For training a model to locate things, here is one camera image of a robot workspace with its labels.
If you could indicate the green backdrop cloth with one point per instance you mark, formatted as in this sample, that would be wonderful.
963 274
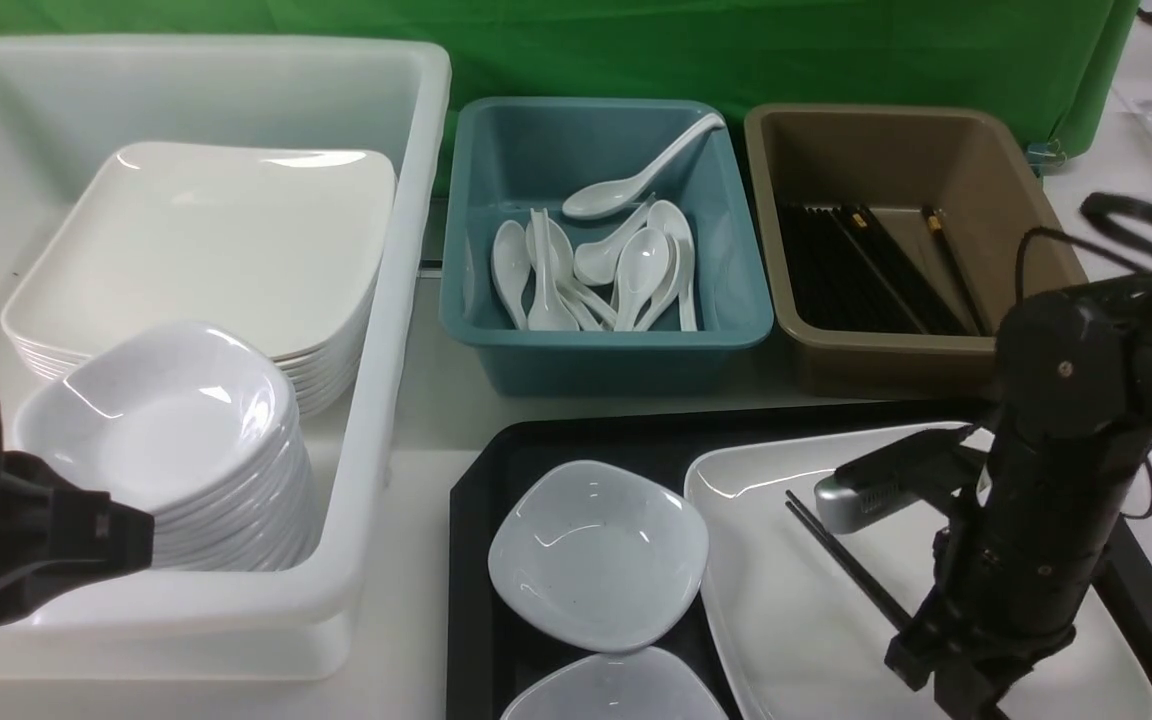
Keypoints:
1043 68

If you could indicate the stack of grey bowls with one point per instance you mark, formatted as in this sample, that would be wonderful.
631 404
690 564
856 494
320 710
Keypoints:
195 427

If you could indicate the black chopsticks in bin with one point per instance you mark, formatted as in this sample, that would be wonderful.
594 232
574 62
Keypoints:
848 273

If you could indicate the large white plastic tub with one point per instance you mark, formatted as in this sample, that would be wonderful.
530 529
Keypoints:
67 103

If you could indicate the teal plastic bin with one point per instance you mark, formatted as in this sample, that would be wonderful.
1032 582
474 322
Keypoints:
517 154

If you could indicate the brown plastic bin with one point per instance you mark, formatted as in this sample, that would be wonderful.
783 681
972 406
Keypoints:
954 189

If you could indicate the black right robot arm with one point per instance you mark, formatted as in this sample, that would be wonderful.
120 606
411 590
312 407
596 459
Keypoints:
1074 368

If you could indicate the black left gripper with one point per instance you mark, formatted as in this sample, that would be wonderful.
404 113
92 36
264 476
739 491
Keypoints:
56 537

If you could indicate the pile of white spoons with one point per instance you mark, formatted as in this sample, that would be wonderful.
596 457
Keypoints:
625 282

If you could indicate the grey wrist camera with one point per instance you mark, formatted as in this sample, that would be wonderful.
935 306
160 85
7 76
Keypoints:
929 466

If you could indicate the stack of white square plates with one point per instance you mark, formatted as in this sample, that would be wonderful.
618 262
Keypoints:
281 247

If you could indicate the white ceramic spoon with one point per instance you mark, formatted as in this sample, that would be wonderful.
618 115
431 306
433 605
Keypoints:
606 198

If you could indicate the grey square bowl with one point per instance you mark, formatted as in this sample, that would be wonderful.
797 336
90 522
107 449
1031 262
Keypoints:
646 684
599 557

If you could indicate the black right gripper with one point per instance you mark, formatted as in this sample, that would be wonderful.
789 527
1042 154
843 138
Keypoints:
1005 596

